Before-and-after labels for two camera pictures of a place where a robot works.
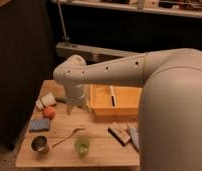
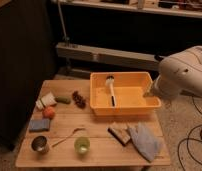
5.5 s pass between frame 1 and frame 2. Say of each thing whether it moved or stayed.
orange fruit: stayed
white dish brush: stayed
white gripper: moved
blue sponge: stayed
